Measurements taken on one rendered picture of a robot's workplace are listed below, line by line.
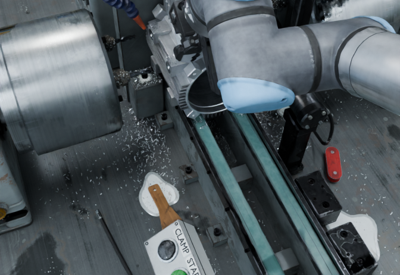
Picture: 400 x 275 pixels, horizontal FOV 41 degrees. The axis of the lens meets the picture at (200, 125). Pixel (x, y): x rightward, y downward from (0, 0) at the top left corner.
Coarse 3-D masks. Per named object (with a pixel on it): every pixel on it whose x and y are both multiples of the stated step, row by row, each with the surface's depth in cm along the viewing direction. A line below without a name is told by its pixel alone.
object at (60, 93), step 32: (0, 32) 94; (32, 32) 93; (64, 32) 93; (96, 32) 94; (0, 64) 90; (32, 64) 90; (64, 64) 91; (96, 64) 92; (0, 96) 89; (32, 96) 90; (64, 96) 91; (96, 96) 93; (32, 128) 92; (64, 128) 94; (96, 128) 98
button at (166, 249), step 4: (164, 240) 80; (168, 240) 79; (160, 244) 80; (164, 244) 79; (168, 244) 79; (172, 244) 79; (160, 248) 79; (164, 248) 79; (168, 248) 79; (172, 248) 78; (160, 252) 79; (164, 252) 79; (168, 252) 78; (172, 252) 78; (160, 256) 79; (164, 256) 79; (168, 256) 78; (172, 256) 78
